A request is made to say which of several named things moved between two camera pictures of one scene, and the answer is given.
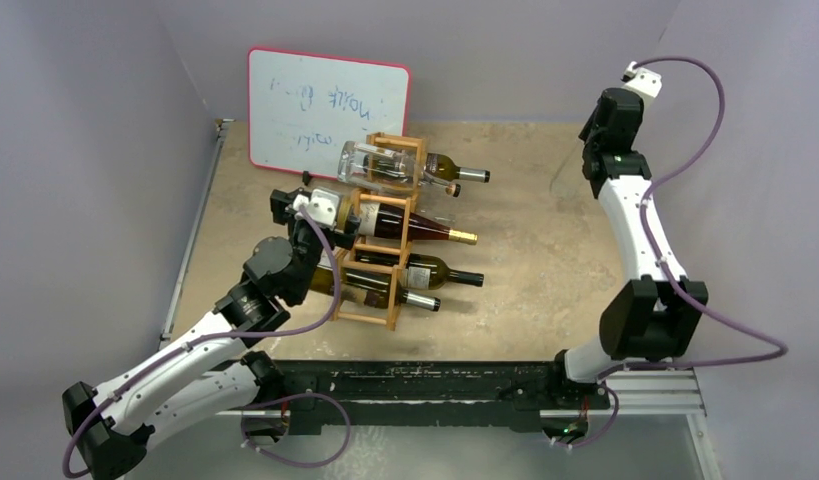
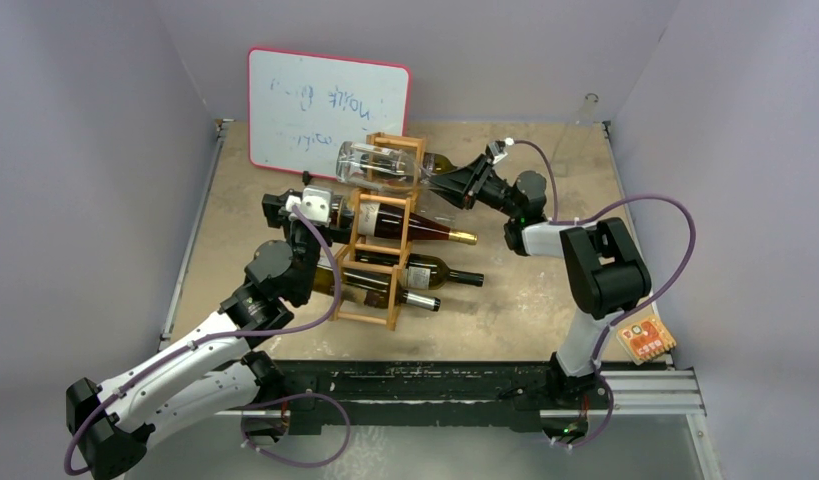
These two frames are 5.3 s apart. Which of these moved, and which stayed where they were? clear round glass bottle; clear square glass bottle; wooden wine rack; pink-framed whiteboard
Moved: clear round glass bottle
Stayed: wooden wine rack; pink-framed whiteboard; clear square glass bottle
